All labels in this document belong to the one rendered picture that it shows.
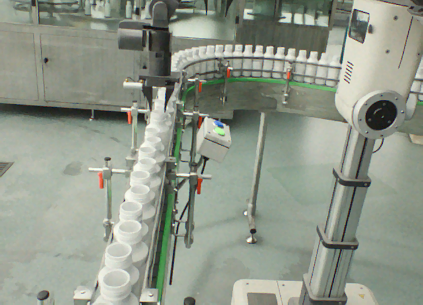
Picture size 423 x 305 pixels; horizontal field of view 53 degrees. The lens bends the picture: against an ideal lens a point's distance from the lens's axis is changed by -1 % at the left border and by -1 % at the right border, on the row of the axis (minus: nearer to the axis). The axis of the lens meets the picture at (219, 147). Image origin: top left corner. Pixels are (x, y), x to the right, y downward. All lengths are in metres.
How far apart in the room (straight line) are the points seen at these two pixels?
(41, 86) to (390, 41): 3.59
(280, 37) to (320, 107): 3.71
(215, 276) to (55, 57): 2.69
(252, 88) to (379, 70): 1.17
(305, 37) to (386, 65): 4.84
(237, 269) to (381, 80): 1.49
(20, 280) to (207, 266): 0.97
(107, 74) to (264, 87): 2.14
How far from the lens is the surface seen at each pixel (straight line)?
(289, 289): 2.00
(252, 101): 2.38
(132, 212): 0.72
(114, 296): 0.59
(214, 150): 1.19
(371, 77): 1.30
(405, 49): 1.30
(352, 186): 1.48
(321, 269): 1.65
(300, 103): 2.40
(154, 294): 0.64
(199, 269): 2.43
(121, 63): 4.13
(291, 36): 6.07
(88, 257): 2.53
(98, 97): 4.27
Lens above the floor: 1.55
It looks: 23 degrees down
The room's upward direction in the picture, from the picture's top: 6 degrees clockwise
